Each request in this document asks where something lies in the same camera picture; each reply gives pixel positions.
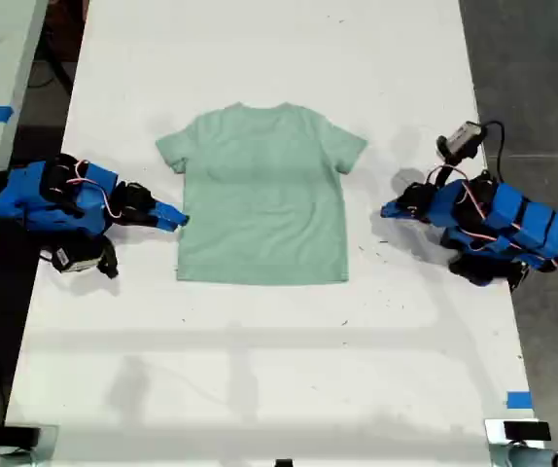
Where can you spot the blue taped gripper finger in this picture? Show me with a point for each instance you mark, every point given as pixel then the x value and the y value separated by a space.
pixel 167 225
pixel 167 209
pixel 410 216
pixel 394 206

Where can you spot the pale green T-shirt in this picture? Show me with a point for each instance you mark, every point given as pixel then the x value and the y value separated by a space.
pixel 264 194

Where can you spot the blue and black arm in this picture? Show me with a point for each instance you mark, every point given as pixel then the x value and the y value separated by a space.
pixel 512 219
pixel 36 199

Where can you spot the short blue tape strip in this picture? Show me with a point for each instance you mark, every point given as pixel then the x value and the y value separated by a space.
pixel 519 399

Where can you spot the silver metal corner plate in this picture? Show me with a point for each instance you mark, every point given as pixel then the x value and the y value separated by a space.
pixel 493 430
pixel 49 438

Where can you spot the small black box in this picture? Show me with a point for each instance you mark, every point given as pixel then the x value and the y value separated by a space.
pixel 527 431
pixel 21 435

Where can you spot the small black edge clip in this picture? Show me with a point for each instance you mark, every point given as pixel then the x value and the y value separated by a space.
pixel 284 463

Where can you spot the grey metal pipe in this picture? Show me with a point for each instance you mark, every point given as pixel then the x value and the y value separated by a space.
pixel 532 457

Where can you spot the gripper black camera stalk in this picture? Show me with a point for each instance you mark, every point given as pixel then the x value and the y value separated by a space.
pixel 109 258
pixel 446 170

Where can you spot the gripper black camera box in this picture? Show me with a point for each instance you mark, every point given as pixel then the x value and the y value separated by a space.
pixel 463 136
pixel 77 258

